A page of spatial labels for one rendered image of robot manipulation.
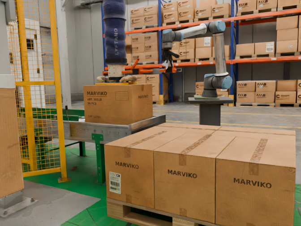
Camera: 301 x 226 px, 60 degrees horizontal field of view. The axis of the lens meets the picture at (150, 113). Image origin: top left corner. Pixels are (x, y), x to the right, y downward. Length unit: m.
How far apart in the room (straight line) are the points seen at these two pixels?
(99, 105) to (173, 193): 1.31
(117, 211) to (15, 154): 1.16
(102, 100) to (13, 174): 1.73
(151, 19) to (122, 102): 8.42
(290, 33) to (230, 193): 8.21
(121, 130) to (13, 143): 1.47
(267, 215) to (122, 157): 0.94
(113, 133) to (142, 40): 8.59
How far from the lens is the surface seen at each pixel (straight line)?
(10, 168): 1.00
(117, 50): 2.67
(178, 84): 11.44
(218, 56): 2.97
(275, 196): 1.54
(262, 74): 10.72
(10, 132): 0.98
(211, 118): 3.12
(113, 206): 2.01
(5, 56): 2.31
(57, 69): 2.68
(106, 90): 2.59
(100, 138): 2.51
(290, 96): 9.41
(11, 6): 2.37
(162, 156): 1.66
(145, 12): 10.92
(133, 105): 2.44
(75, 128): 2.71
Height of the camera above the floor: 0.99
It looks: 7 degrees down
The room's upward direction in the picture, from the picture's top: 2 degrees counter-clockwise
